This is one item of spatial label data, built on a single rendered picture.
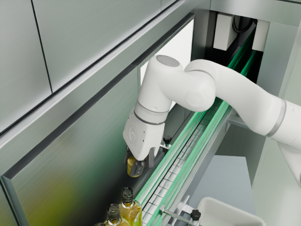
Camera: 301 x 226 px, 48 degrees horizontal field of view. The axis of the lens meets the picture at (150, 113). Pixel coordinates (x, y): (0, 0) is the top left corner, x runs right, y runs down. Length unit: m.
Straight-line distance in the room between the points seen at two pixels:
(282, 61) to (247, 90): 0.84
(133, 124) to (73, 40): 0.22
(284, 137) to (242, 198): 0.68
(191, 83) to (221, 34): 1.09
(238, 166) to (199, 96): 0.86
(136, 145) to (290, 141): 0.32
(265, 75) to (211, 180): 0.55
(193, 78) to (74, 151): 0.34
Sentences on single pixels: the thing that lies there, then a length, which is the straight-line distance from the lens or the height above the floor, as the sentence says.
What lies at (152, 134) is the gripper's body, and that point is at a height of 1.32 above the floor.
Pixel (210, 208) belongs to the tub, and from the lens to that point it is 1.25.
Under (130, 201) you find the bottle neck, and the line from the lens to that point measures 0.86.
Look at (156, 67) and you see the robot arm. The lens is 0.66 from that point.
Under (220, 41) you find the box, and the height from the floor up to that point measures 1.04.
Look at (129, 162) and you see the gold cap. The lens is 0.83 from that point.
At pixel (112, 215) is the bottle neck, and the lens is 0.82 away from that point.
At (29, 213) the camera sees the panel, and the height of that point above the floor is 1.20.
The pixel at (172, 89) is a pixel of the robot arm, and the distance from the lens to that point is 0.66.
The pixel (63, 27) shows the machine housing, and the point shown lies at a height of 1.52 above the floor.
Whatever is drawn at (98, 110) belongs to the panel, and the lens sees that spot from 0.84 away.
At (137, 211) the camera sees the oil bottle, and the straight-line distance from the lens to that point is 0.89.
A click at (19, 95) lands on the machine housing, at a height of 1.44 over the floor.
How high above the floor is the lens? 1.81
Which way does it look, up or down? 39 degrees down
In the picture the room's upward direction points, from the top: straight up
